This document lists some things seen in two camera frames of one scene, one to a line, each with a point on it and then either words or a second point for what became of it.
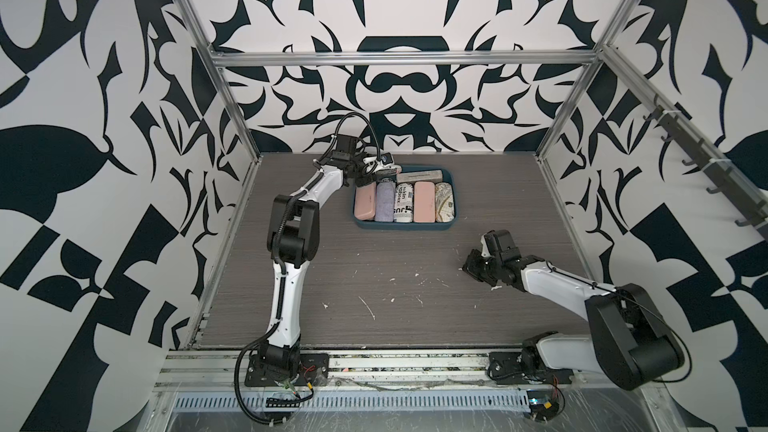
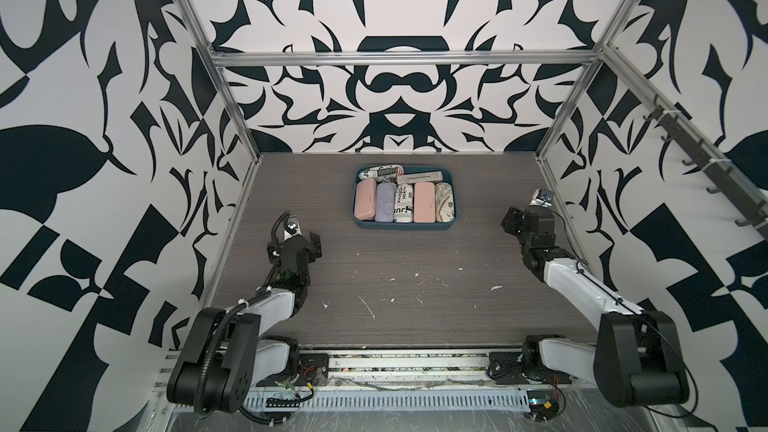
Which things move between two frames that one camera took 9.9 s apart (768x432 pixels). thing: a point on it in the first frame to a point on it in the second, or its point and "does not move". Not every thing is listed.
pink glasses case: x=365 y=201 does not move
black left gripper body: x=358 y=172 to x=312 y=250
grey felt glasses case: x=419 y=176 does not move
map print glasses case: x=444 y=202 does not move
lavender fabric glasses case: x=385 y=201 does not move
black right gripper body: x=481 y=268 to x=515 y=225
